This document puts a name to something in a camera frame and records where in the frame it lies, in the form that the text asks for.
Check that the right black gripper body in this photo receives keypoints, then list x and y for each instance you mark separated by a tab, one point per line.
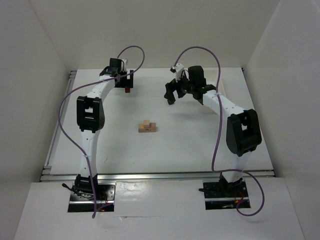
176	87

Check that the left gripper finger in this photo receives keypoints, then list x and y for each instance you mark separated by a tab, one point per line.
121	83
130	80

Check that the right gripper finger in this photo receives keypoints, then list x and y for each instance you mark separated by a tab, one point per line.
180	92
170	87

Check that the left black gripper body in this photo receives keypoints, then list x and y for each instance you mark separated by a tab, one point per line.
126	80

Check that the white plastic bin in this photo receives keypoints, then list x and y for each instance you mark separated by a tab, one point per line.
217	82

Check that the long light wood block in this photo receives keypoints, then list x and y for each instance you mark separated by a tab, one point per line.
150	131

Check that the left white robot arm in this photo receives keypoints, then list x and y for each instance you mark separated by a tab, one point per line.
90	118

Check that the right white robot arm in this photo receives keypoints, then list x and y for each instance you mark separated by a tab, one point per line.
239	131

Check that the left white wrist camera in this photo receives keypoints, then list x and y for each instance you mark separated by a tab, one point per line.
124	64

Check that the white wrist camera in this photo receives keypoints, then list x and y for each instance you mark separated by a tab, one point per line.
178	70
124	64

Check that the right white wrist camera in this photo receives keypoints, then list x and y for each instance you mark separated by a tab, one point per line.
178	70

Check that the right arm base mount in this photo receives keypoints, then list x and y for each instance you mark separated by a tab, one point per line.
216	199

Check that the aluminium front rail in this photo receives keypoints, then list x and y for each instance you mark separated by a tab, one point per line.
47	176

